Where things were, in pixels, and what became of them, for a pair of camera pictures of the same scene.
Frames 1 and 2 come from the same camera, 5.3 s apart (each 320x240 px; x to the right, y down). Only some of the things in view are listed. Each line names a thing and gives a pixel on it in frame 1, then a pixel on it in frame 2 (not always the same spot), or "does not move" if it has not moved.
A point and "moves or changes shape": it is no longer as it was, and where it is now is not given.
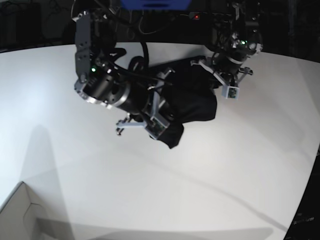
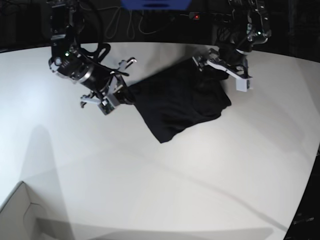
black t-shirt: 190,96 moves or changes shape
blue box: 155,4 does not move
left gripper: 136,98 → 95,77
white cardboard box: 23,216 does not move
